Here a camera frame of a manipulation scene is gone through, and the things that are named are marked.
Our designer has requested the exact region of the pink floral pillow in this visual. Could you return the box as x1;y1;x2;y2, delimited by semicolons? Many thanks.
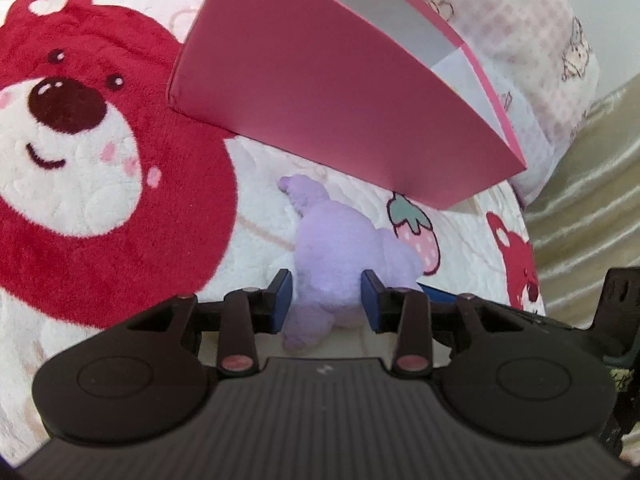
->
385;0;601;206

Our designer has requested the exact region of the red bear print blanket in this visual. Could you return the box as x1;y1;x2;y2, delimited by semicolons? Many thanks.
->
0;0;546;466

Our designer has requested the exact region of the beige striped curtain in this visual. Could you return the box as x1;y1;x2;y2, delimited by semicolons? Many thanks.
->
522;75;640;321

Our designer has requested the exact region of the purple plush toy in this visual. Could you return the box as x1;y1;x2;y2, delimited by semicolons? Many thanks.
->
278;175;423;352

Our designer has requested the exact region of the pink cardboard box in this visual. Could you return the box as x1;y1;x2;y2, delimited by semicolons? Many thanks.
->
166;0;527;211

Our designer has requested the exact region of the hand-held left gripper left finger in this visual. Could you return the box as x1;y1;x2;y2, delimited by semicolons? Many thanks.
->
126;268;293;377

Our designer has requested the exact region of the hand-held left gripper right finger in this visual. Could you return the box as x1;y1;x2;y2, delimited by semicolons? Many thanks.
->
360;268;532;379

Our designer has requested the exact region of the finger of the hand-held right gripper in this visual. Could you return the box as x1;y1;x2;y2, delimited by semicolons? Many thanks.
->
416;283;602;334

